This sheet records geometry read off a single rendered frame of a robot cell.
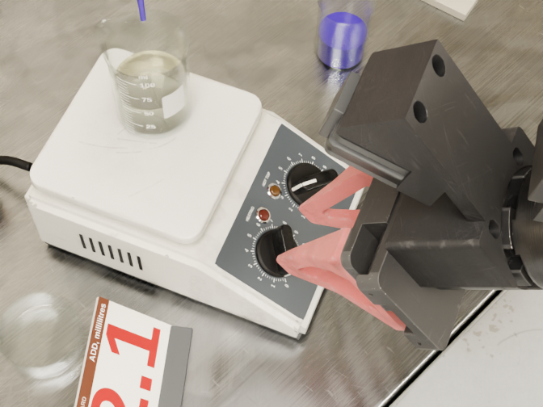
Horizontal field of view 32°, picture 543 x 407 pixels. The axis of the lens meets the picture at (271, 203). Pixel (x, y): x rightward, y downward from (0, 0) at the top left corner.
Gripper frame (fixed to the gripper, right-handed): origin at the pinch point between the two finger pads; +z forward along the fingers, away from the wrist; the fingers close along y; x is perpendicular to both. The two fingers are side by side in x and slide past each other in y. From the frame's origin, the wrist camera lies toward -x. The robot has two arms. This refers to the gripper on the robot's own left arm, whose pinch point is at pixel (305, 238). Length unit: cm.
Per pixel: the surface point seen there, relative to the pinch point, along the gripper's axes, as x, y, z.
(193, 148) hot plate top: -2.8, -5.7, 10.3
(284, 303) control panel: 6.7, 0.2, 6.8
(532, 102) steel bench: 17.1, -24.9, 0.8
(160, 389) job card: 5.6, 7.6, 13.3
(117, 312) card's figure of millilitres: 0.8, 4.7, 14.7
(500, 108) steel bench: 15.6, -23.4, 2.4
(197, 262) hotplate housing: 0.9, 0.8, 9.5
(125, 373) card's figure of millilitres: 2.8, 8.0, 13.7
